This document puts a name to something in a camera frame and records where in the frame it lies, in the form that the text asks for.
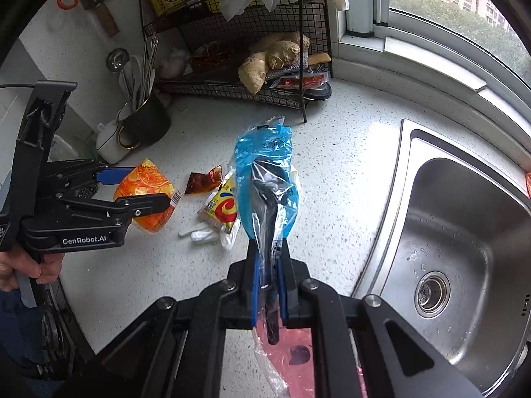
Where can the person left hand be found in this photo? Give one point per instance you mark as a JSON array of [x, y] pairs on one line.
[[17, 260]]

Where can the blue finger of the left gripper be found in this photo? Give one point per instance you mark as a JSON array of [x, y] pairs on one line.
[[113, 175], [76, 207]]

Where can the steel strainer ladle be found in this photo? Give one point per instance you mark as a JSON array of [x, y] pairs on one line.
[[117, 59]]

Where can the orange cloth by faucet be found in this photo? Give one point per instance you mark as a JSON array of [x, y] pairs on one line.
[[528, 184]]

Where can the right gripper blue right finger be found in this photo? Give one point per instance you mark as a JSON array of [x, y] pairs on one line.
[[287, 283]]

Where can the white plastic spoon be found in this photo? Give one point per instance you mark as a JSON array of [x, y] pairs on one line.
[[197, 227]]

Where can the black utensil holder mug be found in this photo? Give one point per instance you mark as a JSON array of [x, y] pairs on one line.
[[145, 126]]

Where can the orange plastic cup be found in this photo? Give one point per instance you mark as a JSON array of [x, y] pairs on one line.
[[147, 179]]

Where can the white plastic glove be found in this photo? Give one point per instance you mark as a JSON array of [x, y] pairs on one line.
[[220, 236]]

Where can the ginger root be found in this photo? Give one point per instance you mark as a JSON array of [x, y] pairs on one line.
[[273, 52]]

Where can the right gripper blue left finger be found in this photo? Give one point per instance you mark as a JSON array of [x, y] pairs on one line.
[[252, 282]]

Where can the yellow seasoning packet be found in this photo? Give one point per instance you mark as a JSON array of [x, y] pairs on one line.
[[220, 208]]

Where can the red sauce packet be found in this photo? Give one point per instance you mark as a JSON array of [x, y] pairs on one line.
[[204, 182]]

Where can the blue pink cutlery wrapper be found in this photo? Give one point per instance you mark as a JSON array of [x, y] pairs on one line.
[[300, 324]]

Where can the black wire rack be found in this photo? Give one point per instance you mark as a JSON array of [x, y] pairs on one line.
[[218, 47]]

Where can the stainless steel sink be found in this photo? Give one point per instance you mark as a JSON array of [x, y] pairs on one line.
[[452, 257]]

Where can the white ceramic pot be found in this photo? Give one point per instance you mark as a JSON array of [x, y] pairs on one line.
[[113, 142]]

